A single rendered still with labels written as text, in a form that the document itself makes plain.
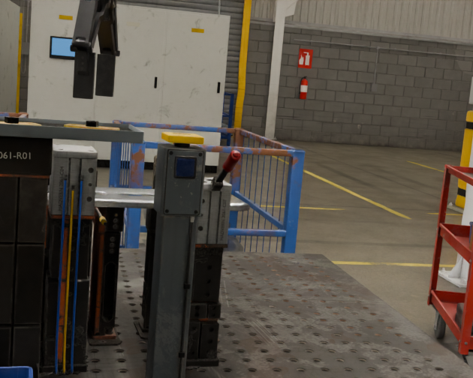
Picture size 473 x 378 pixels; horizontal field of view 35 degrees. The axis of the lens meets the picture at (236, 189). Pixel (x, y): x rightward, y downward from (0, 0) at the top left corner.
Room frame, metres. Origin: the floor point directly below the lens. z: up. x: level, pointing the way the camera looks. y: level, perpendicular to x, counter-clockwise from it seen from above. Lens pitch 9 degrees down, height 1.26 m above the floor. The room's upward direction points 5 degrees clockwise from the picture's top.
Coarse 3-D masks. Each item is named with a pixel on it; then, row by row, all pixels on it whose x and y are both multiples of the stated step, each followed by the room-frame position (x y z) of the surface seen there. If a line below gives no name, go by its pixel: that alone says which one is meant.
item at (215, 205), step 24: (216, 192) 1.39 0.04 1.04; (216, 216) 1.39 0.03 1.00; (216, 240) 1.39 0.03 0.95; (216, 264) 1.40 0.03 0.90; (192, 288) 1.39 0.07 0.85; (216, 288) 1.40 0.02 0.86; (192, 312) 1.38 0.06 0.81; (216, 312) 1.40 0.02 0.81; (192, 336) 1.38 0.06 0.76; (216, 336) 1.40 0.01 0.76; (192, 360) 1.38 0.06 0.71; (216, 360) 1.39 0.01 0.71
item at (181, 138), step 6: (162, 132) 1.25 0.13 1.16; (168, 132) 1.25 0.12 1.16; (162, 138) 1.24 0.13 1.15; (168, 138) 1.20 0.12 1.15; (174, 138) 1.20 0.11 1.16; (180, 138) 1.20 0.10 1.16; (186, 138) 1.21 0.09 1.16; (192, 138) 1.21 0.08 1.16; (198, 138) 1.21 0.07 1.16; (174, 144) 1.23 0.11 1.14; (180, 144) 1.22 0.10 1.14; (186, 144) 1.22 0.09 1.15
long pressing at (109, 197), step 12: (96, 192) 1.54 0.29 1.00; (108, 192) 1.55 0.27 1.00; (120, 192) 1.56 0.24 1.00; (132, 192) 1.57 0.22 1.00; (144, 192) 1.58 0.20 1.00; (48, 204) 1.41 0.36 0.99; (96, 204) 1.43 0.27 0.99; (108, 204) 1.44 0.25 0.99; (120, 204) 1.45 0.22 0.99; (132, 204) 1.45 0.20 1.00; (144, 204) 1.46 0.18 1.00; (240, 204) 1.52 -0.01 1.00
